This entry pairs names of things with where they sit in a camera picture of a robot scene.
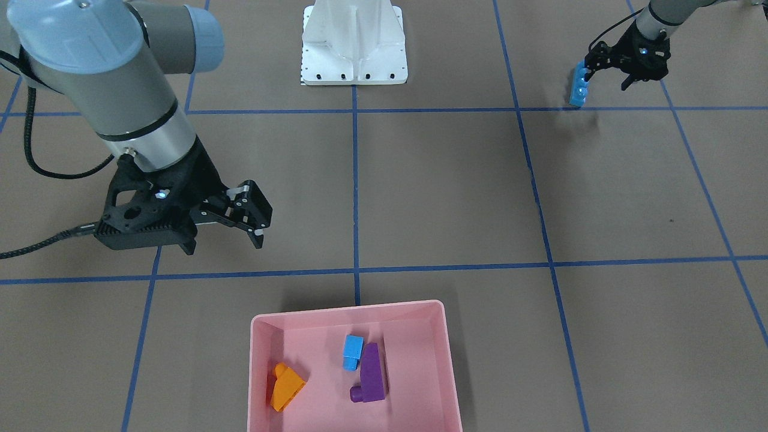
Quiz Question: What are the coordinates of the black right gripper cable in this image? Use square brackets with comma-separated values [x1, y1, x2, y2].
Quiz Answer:
[0, 51, 118, 260]

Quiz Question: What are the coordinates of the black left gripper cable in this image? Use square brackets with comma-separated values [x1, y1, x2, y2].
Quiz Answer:
[588, 15, 640, 55]

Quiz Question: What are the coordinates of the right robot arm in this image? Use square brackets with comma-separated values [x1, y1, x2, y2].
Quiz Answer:
[2, 1, 272, 259]

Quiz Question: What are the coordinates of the long blue toy block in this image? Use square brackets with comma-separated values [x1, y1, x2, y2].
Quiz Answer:
[569, 59, 589, 109]

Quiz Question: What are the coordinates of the orange sloped toy block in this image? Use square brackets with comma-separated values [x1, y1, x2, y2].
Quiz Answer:
[269, 362, 307, 412]

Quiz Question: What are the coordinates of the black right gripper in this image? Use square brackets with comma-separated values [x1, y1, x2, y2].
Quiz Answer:
[94, 139, 272, 255]

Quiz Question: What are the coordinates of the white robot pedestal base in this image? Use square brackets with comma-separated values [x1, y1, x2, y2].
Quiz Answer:
[300, 1, 409, 86]

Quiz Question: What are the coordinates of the small blue toy block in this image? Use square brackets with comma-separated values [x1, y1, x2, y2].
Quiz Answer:
[343, 334, 364, 371]

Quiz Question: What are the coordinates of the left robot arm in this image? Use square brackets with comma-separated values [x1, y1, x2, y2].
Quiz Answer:
[572, 1, 721, 96]

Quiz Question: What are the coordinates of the pink plastic box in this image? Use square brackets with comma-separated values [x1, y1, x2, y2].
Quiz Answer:
[246, 300, 463, 431]

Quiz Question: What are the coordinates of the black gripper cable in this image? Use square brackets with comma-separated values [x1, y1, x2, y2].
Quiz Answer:
[0, 51, 118, 260]
[588, 15, 640, 55]

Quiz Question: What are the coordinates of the purple sloped toy block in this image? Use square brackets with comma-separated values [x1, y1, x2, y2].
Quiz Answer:
[349, 343, 386, 404]

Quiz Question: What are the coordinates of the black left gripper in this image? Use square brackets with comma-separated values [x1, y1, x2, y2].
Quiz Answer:
[583, 24, 670, 91]

